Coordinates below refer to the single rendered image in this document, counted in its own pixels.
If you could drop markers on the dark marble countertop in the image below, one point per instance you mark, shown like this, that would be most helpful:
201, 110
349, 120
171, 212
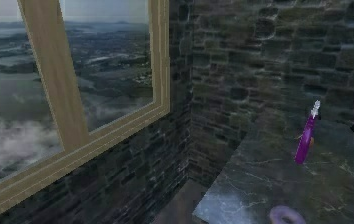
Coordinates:
285, 180

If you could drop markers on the purple spray bottle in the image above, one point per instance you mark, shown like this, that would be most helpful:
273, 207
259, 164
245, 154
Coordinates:
305, 140

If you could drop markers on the wooden framed window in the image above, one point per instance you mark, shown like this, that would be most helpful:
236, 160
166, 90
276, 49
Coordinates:
55, 76

